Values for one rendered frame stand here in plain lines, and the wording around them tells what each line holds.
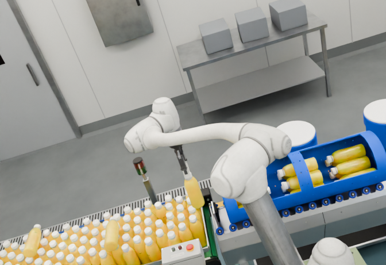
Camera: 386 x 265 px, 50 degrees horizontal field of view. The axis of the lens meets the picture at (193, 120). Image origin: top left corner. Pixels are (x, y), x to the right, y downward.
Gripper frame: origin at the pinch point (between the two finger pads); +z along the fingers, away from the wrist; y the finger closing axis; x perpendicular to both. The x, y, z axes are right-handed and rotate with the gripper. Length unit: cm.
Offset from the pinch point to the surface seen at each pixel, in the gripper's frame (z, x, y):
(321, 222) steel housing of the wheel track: 58, -62, -3
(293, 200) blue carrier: 36, -48, -3
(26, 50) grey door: 9, 170, 324
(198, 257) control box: 35.8, 5.9, -23.3
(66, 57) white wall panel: 33, 130, 330
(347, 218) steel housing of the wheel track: 60, -76, -3
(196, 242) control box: 33.2, 5.2, -16.1
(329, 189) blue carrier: 35, -68, -4
